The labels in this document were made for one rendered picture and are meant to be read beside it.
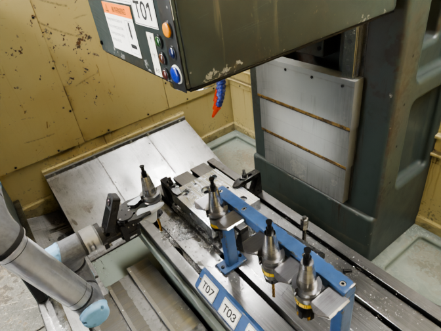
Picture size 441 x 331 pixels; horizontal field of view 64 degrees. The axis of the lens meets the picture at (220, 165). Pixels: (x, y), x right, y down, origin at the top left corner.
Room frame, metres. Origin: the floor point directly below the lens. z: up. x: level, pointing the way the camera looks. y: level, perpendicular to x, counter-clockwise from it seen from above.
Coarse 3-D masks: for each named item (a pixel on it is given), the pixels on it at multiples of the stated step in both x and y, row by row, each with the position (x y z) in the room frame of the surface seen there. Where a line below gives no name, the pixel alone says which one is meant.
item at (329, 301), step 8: (328, 288) 0.46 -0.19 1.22; (320, 296) 0.44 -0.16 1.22; (328, 296) 0.44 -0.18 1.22; (336, 296) 0.44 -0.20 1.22; (344, 296) 0.43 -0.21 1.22; (312, 304) 0.43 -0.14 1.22; (320, 304) 0.42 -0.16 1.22; (328, 304) 0.42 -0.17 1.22; (336, 304) 0.42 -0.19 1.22; (344, 304) 0.42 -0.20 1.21; (320, 312) 0.41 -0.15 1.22; (328, 312) 0.40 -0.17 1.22; (336, 312) 0.40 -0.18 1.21
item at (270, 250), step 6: (264, 234) 0.56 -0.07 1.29; (264, 240) 0.56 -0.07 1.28; (270, 240) 0.55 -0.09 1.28; (276, 240) 0.56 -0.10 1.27; (264, 246) 0.56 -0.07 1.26; (270, 246) 0.55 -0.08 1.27; (276, 246) 0.55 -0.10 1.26; (264, 252) 0.55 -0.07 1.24; (270, 252) 0.55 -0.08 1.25; (276, 252) 0.55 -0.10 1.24; (264, 258) 0.55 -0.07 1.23; (270, 258) 0.54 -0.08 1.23; (276, 258) 0.55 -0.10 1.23
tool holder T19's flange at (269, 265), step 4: (260, 248) 0.58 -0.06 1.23; (260, 252) 0.57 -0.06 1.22; (284, 252) 0.56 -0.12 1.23; (260, 256) 0.56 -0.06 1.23; (280, 256) 0.55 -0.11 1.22; (284, 256) 0.55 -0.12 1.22; (260, 260) 0.56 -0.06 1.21; (264, 260) 0.55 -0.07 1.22; (276, 260) 0.54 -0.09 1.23; (280, 260) 0.54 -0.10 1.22; (260, 264) 0.56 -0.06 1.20; (264, 264) 0.54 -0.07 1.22; (268, 264) 0.54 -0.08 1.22; (272, 264) 0.53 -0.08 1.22; (276, 264) 0.53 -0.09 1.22; (264, 268) 0.54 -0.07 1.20; (268, 268) 0.54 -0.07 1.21; (272, 268) 0.54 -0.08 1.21
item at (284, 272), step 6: (288, 258) 0.55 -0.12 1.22; (294, 258) 0.55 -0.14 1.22; (282, 264) 0.54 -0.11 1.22; (288, 264) 0.53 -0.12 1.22; (294, 264) 0.53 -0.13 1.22; (276, 270) 0.52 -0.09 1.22; (282, 270) 0.52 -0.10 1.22; (288, 270) 0.52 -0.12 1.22; (294, 270) 0.51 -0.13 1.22; (276, 276) 0.51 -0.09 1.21; (282, 276) 0.50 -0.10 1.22; (288, 276) 0.50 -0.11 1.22; (282, 282) 0.49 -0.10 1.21; (288, 282) 0.49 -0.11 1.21
